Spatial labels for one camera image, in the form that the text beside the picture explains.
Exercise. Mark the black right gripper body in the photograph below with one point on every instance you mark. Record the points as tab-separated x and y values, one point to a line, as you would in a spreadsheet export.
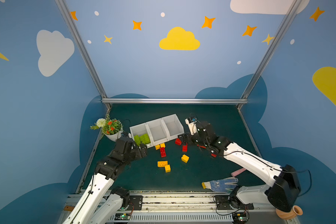
191	137

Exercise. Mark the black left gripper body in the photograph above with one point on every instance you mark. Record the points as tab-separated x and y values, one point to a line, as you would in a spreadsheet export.
140	151

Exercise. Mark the green lego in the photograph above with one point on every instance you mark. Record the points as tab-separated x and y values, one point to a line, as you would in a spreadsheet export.
143	139

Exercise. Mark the small red lego cube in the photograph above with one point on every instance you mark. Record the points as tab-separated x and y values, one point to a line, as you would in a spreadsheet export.
178	142

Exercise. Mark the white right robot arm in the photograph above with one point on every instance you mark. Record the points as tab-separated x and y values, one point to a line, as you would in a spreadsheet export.
281	184

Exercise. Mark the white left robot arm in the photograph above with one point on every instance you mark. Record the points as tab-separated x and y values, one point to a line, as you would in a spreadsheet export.
87	210

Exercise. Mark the yellow lego pair by bin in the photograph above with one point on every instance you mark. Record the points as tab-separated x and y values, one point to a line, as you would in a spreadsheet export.
160	146

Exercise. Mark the potted artificial flower plant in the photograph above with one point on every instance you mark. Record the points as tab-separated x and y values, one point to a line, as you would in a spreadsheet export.
111	128

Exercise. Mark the yellow tall lego brick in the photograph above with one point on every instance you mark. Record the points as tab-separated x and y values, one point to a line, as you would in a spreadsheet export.
185	158

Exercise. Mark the orange lego brick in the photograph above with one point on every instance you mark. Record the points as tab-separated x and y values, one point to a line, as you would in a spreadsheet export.
162	164

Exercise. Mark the white three-compartment bin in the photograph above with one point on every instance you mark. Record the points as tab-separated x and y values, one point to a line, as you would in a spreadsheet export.
159	130

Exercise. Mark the small yellow lego front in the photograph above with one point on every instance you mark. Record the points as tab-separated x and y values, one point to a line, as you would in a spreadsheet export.
167	168

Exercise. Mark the purple pink toy shovel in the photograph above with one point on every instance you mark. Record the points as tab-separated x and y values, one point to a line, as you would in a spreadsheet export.
238	172

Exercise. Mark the left controller board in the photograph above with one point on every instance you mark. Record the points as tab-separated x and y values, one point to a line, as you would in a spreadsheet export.
122	217

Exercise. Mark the controller board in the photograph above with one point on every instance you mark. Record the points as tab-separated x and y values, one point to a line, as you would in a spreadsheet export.
122	217
240	218

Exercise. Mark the right controller board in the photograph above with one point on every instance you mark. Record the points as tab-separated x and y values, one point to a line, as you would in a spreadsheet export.
240	218

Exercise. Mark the terracotta clay pot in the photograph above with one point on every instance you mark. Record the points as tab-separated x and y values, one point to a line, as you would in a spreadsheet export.
294	212

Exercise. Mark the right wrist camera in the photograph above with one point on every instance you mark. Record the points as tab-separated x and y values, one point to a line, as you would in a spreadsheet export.
191	122

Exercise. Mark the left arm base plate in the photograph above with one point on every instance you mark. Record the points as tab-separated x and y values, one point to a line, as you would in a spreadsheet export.
132	203

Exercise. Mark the aluminium back frame rail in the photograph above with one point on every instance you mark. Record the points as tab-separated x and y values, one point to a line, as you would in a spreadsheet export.
175	101

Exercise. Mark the front aluminium rail bed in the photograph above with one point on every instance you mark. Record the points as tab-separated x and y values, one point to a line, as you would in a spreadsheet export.
185	208

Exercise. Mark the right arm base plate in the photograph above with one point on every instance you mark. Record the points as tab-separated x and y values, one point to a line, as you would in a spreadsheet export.
225	203

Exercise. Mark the wooden handled blue tool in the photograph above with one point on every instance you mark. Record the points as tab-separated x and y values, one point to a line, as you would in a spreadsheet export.
69	208

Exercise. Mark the aluminium right frame post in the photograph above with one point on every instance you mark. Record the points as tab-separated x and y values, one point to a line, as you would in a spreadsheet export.
281	31

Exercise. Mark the aluminium frame post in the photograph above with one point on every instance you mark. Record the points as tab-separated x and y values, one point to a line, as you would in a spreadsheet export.
66	14
281	31

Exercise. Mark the aluminium left frame post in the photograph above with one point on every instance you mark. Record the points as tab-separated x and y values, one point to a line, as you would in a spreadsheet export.
66	14

